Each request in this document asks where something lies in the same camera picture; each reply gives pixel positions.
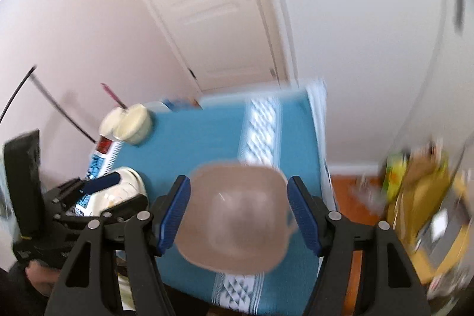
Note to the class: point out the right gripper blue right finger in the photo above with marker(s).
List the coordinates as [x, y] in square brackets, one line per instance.
[310, 212]

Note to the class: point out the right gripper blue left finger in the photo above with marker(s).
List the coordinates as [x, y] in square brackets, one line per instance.
[171, 212]

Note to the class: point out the large duck pattern plate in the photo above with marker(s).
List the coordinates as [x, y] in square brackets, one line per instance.
[131, 185]

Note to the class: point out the pink square handled bowl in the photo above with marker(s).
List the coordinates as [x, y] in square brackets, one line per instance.
[238, 219]

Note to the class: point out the white ribbed bowl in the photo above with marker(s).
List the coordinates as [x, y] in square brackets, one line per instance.
[111, 122]

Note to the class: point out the cream bowl with duck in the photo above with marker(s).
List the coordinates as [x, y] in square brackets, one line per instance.
[135, 125]

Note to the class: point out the person left hand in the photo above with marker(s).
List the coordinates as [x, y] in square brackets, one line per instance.
[42, 278]

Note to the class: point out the blue patterned tablecloth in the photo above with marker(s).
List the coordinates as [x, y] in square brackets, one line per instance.
[282, 291]

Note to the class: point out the yellow clutter on floor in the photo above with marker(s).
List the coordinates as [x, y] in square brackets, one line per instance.
[425, 202]

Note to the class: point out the black clothes rack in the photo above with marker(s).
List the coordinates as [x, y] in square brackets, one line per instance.
[27, 108]

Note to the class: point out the white door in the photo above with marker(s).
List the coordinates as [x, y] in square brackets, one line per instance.
[223, 43]

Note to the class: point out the pink mop handle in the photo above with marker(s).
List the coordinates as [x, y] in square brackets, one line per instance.
[114, 96]

